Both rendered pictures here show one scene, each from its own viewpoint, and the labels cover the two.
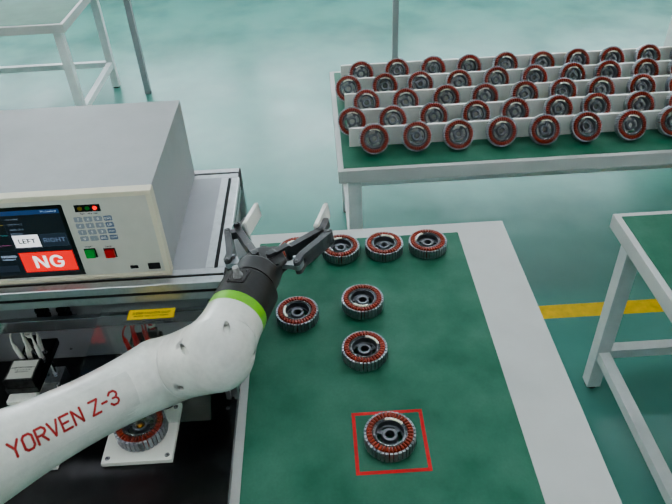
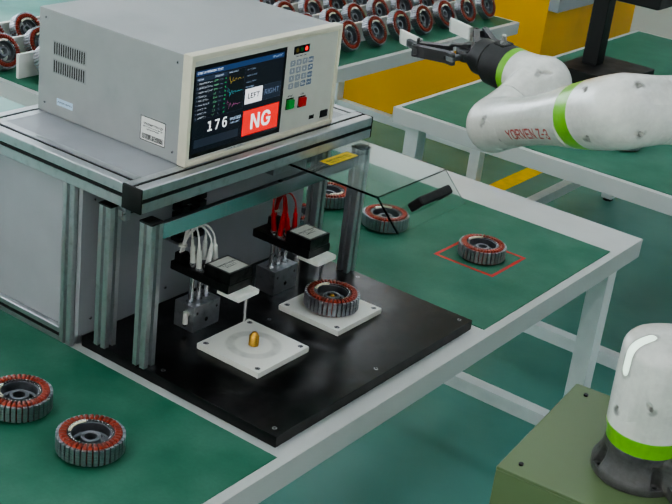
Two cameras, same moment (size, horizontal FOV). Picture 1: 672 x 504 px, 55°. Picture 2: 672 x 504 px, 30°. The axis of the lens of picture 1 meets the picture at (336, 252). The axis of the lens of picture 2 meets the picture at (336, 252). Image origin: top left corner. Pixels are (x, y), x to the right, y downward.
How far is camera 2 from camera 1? 2.35 m
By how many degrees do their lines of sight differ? 49
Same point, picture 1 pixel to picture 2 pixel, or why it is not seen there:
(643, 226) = (425, 109)
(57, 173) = (246, 28)
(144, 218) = (331, 57)
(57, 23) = not seen: outside the picture
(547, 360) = (492, 191)
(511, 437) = (537, 229)
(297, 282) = not seen: hidden behind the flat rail
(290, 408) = (391, 266)
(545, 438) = (552, 223)
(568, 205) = not seen: hidden behind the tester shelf
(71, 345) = (166, 282)
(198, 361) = (562, 75)
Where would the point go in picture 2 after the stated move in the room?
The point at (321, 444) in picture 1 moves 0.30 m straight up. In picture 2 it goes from (445, 273) to (466, 148)
